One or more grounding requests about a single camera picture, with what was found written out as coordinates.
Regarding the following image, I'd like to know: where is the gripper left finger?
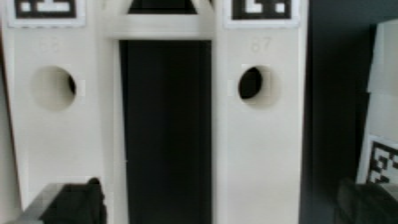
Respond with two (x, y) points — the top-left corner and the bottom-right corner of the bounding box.
(14, 178), (106, 224)

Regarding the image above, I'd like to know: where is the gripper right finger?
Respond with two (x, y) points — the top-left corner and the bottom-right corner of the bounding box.
(333, 179), (398, 224)

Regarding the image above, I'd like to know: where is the white chair back frame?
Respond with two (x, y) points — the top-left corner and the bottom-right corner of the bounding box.
(0, 0), (308, 224)

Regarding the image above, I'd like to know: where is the white chair leg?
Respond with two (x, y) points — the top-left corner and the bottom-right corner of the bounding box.
(356, 19), (398, 184)

